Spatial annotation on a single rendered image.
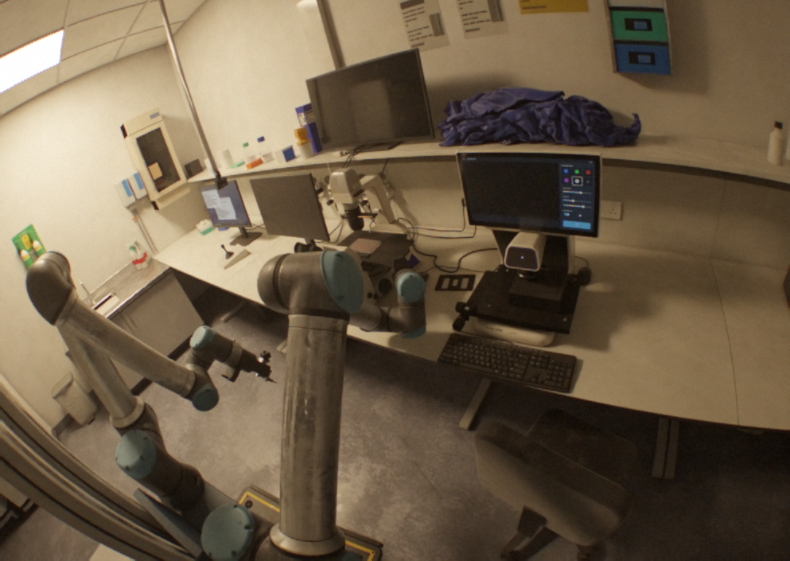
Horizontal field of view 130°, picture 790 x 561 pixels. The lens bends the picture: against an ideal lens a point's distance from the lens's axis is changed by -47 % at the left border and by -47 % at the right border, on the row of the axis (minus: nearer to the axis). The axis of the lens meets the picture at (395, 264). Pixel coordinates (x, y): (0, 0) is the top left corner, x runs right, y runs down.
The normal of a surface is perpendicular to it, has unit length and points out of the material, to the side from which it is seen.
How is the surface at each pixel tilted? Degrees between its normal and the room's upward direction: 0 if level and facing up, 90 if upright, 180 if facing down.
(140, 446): 5
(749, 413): 0
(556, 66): 90
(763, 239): 90
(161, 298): 90
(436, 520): 0
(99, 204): 90
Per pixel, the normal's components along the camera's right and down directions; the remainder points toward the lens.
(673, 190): -0.52, 0.55
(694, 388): -0.23, -0.82
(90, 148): 0.82, 0.13
